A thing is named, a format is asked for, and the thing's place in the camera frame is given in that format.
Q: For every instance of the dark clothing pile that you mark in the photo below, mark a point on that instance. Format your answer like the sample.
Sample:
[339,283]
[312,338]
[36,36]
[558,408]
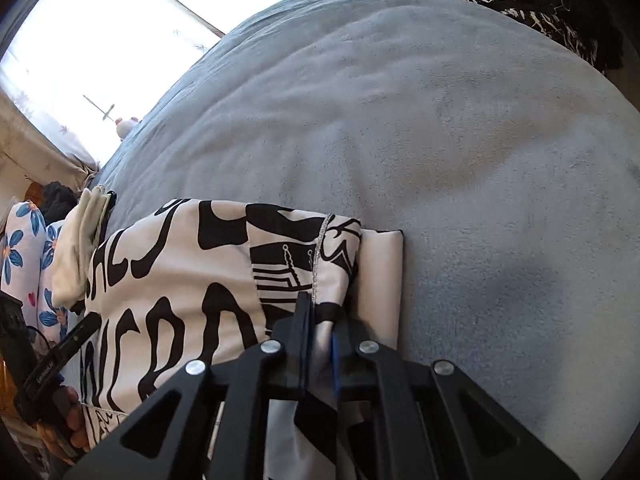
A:
[57,200]

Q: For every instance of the folded cream fleece garment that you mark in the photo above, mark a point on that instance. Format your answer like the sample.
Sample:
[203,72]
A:
[75,250]

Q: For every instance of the small plush toy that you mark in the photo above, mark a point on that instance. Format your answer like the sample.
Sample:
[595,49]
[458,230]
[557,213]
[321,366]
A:
[126,127]

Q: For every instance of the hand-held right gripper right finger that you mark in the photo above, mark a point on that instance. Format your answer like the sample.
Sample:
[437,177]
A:
[337,365]

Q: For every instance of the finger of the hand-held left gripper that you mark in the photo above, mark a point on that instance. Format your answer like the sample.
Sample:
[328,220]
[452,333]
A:
[77,337]

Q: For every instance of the person's left hand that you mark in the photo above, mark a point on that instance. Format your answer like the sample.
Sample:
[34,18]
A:
[75,412]

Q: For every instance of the beige patterned curtain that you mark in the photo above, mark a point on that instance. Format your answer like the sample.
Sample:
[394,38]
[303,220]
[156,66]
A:
[40,155]

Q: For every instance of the rolled blue floral blanket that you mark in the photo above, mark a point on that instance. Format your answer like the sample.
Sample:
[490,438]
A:
[20,250]

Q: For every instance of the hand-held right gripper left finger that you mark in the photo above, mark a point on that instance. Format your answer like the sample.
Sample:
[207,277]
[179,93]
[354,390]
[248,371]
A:
[299,340]

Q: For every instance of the grey bed blanket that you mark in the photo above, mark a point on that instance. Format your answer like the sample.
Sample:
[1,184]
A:
[450,160]

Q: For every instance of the black white patterned cloth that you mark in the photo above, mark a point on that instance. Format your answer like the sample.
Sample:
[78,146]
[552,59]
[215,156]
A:
[525,15]

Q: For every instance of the white black graffiti print jacket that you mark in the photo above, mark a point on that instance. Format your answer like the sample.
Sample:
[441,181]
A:
[200,270]

